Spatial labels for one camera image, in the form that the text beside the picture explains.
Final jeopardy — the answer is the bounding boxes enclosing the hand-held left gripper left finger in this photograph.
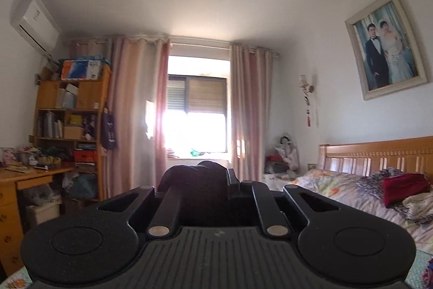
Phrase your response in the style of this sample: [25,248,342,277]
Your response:
[96,186,183,239]

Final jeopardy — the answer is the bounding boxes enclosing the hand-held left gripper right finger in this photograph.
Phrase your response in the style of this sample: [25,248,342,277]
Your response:
[227,169,342,238]

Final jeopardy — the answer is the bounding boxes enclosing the black pants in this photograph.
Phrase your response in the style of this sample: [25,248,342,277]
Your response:
[157,160,231,229]

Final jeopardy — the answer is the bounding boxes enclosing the patterned folded clothes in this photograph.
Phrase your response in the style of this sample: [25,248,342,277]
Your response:
[358,167,433,226]

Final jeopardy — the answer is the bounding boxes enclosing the cluttered pile with fan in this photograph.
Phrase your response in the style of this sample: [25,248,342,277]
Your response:
[265,134,300,175]

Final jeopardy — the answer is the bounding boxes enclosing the blue bag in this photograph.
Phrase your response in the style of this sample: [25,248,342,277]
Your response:
[67,173,99,200]

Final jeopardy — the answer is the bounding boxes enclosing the red box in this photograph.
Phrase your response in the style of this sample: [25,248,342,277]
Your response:
[73,149,99,163]

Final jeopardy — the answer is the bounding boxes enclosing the navy tote bag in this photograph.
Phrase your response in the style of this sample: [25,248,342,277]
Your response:
[100,102,120,151]

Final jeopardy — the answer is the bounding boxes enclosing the pink curtain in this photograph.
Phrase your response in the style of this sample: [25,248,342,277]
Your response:
[229,43,282,183]
[65,34,172,202]

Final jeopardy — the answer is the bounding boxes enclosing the red tassel ornament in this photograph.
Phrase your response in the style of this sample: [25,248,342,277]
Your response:
[304,93,314,128]

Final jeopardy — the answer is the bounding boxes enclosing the wooden headboard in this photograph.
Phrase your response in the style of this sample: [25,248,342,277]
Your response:
[317,136,433,180]

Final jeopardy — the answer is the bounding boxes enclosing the window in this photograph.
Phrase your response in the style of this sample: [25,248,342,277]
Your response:
[164,55,232,161]

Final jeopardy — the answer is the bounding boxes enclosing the white storage bin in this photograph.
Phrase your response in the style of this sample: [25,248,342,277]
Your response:
[26,200,62,231]

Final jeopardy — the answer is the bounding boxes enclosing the red cloth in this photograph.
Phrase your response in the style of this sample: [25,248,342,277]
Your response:
[382,173,432,209]

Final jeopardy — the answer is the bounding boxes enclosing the wooden bookshelf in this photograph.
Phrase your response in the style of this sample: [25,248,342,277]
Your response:
[32,64,113,202]

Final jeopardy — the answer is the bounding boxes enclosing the wooden desk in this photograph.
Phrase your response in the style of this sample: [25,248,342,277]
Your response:
[0,164,77,277]

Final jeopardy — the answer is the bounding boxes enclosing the blue white package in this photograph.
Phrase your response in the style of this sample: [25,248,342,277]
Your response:
[60,59,103,80]

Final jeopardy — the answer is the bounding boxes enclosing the green quilted bedspread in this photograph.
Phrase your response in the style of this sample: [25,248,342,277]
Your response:
[0,248,433,289]

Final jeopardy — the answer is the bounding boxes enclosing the framed wedding photo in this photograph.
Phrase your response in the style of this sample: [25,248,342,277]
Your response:
[344,0,429,102]

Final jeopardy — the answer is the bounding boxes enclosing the white air conditioner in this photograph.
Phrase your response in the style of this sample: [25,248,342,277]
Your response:
[9,0,60,53]

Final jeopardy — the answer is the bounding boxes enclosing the wall lamp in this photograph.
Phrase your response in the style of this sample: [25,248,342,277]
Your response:
[298,74,315,94]

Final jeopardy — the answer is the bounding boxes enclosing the small photo frame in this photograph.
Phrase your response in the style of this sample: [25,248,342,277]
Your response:
[0,146,16,168]

